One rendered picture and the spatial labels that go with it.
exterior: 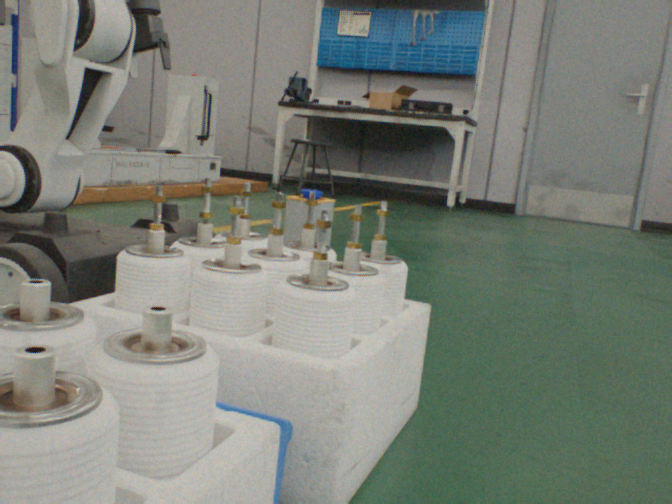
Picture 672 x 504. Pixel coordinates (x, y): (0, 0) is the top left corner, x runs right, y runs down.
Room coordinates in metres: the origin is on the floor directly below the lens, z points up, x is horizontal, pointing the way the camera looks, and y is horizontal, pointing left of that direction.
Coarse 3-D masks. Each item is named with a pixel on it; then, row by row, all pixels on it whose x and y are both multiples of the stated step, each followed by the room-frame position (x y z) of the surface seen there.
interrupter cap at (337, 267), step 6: (330, 264) 0.86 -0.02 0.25; (336, 264) 0.86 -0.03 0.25; (342, 264) 0.87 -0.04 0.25; (360, 264) 0.88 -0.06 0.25; (330, 270) 0.82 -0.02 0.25; (336, 270) 0.82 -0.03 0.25; (342, 270) 0.82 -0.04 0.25; (360, 270) 0.85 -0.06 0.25; (366, 270) 0.84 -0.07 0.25; (372, 270) 0.85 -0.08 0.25; (378, 270) 0.84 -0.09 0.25
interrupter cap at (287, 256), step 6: (252, 252) 0.89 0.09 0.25; (258, 252) 0.90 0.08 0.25; (264, 252) 0.90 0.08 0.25; (282, 252) 0.91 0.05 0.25; (288, 252) 0.92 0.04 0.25; (258, 258) 0.86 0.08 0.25; (264, 258) 0.86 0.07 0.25; (270, 258) 0.85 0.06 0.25; (276, 258) 0.86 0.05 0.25; (282, 258) 0.86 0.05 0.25; (288, 258) 0.86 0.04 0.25; (294, 258) 0.87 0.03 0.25
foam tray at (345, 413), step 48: (96, 336) 0.76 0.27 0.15; (384, 336) 0.79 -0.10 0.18; (240, 384) 0.69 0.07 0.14; (288, 384) 0.66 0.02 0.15; (336, 384) 0.64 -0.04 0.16; (384, 384) 0.78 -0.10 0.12; (336, 432) 0.64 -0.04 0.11; (384, 432) 0.81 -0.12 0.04; (288, 480) 0.66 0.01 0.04; (336, 480) 0.64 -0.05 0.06
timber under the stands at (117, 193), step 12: (228, 180) 4.95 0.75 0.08; (240, 180) 5.10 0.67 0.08; (252, 180) 5.26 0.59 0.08; (84, 192) 3.20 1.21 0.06; (96, 192) 3.29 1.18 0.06; (108, 192) 3.37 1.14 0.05; (120, 192) 3.47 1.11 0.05; (132, 192) 3.56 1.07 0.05; (144, 192) 3.67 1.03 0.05; (168, 192) 3.90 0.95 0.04; (180, 192) 4.02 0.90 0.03; (192, 192) 4.15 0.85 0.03; (216, 192) 4.44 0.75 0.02; (228, 192) 4.61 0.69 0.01; (240, 192) 4.78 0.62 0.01; (252, 192) 4.97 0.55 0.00; (72, 204) 3.13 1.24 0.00
